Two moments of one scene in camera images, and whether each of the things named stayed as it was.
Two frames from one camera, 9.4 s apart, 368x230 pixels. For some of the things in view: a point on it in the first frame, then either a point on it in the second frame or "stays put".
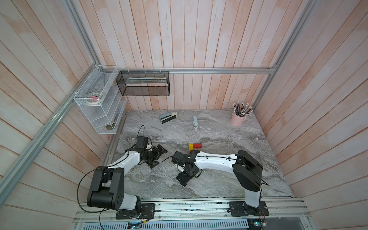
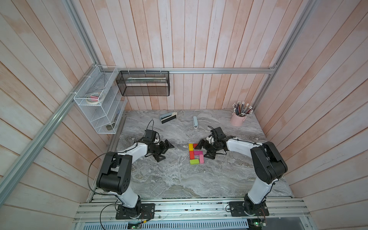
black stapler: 166,118 stays put
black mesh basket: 143,83 stays put
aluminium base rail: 288,209 stays put
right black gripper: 182,179 → 210,155
